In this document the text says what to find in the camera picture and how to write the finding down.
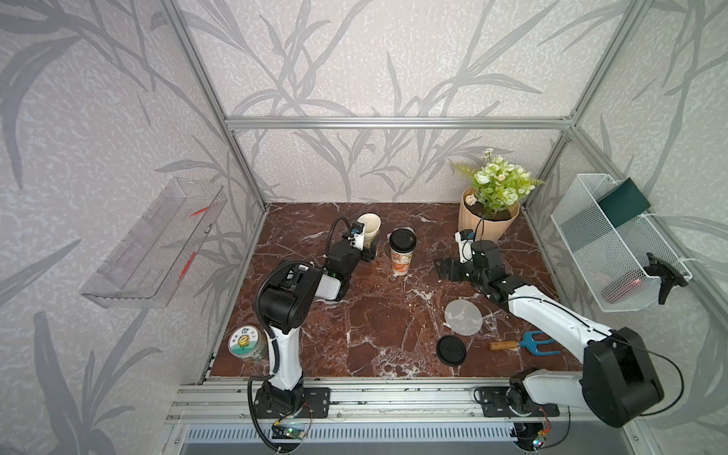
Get round leak-proof paper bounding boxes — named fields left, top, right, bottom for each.
left=445, top=300, right=483, bottom=337

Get black cup lid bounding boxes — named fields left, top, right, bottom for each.
left=436, top=336, right=466, bottom=367
left=389, top=227, right=417, bottom=254

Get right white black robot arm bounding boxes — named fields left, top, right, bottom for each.
left=433, top=241, right=665, bottom=428

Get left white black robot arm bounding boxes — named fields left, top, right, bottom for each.
left=253, top=240, right=377, bottom=409

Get pink ribbed flower pot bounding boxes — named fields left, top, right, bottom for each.
left=458, top=187, right=521, bottom=242

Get green white artificial flowers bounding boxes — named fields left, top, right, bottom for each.
left=454, top=148, right=544, bottom=221

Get dark red item in basket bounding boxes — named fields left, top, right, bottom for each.
left=601, top=270, right=644, bottom=304

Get dark green card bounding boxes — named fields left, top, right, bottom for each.
left=597, top=178, right=651, bottom=229

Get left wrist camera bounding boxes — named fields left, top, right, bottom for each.
left=348, top=221, right=366, bottom=251

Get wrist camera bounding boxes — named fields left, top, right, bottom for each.
left=348, top=221, right=366, bottom=251
left=455, top=229, right=475, bottom=264

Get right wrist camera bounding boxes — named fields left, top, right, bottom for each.
left=455, top=229, right=475, bottom=264

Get wooden handled blue tool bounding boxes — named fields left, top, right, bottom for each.
left=489, top=331, right=560, bottom=356

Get white wire mesh basket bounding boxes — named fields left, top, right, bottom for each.
left=552, top=174, right=692, bottom=312

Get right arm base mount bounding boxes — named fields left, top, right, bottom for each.
left=473, top=387, right=560, bottom=418

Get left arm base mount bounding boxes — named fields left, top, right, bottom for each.
left=253, top=387, right=331, bottom=419

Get black wall clamp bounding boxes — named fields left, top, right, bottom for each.
left=644, top=252, right=688, bottom=305

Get clear acrylic wall shelf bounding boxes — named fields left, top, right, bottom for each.
left=81, top=177, right=228, bottom=309

